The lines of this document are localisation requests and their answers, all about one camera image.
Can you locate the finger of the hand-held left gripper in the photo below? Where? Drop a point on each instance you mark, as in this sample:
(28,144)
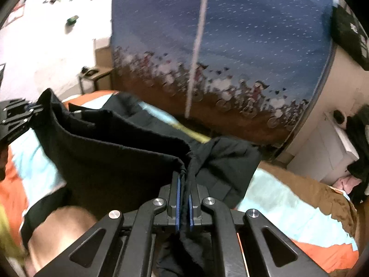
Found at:
(34,110)

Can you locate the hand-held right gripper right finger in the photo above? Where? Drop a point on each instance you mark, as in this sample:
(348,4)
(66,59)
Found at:
(190,213)

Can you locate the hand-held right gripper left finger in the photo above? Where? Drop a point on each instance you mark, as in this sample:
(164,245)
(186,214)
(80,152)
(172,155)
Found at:
(178,207)

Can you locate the black pants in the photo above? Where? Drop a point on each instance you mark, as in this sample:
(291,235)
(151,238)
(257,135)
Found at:
(115,155)

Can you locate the pile of dark clothes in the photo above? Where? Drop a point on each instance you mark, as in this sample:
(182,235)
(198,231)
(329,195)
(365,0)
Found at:
(359,150)

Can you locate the dark item on table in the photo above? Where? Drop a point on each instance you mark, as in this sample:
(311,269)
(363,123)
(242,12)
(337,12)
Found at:
(90,71)

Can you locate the small side table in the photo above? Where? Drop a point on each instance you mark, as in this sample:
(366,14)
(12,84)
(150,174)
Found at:
(96,76)

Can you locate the orange and blue striped blanket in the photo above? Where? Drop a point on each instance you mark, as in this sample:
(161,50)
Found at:
(288,207)

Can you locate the person's bare leg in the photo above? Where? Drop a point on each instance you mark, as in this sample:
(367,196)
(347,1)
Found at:
(57,236)

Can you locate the brown fuzzy blanket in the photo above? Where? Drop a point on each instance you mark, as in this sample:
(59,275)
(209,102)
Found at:
(323,190)

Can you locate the white cabinet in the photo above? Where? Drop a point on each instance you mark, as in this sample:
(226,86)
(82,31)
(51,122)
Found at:
(325,150)

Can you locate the pink cloth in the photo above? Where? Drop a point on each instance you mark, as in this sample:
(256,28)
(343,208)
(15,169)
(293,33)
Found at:
(347,184)

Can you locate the small black item on cabinet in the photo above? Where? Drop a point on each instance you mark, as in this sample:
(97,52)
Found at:
(339,118)

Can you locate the blue printed curtain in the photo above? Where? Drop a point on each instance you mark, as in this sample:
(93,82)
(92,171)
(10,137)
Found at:
(245,34)

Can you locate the black printed cloth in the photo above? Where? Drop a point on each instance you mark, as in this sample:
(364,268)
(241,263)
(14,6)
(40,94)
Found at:
(350,37)

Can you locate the small green wall item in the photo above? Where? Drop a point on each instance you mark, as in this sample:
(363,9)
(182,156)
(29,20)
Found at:
(72,20)

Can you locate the colourful wall poster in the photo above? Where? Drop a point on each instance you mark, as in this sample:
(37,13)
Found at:
(18,8)

